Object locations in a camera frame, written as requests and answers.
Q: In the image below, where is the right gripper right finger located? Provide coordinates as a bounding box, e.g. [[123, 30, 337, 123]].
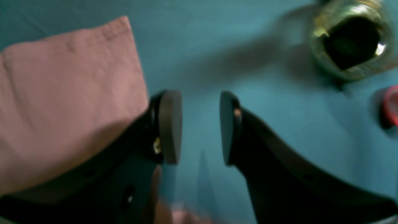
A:
[[220, 91, 397, 224]]

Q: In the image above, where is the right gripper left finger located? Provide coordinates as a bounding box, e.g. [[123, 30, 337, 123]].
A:
[[1, 90, 183, 224]]

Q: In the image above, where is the pink T-shirt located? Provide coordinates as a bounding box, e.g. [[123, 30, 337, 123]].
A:
[[0, 16, 148, 196]]

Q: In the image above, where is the red tape roll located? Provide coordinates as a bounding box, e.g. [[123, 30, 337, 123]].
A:
[[380, 85, 398, 127]]

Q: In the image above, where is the blue table cloth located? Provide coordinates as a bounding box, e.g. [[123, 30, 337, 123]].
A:
[[1, 0, 397, 224]]

